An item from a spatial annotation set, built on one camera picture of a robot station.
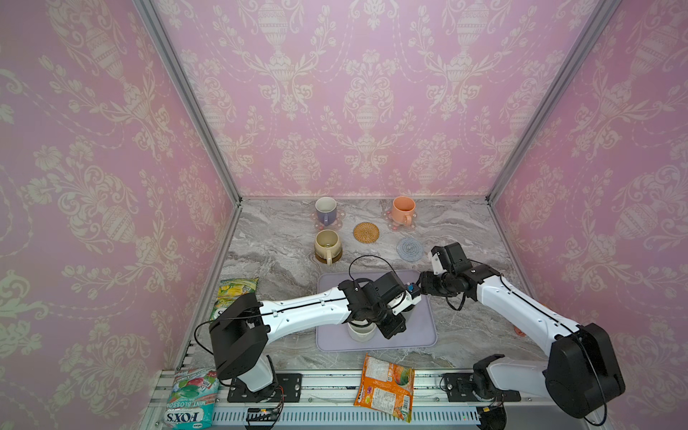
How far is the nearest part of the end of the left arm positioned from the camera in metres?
0.57

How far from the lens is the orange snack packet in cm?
71

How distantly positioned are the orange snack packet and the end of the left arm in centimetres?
17
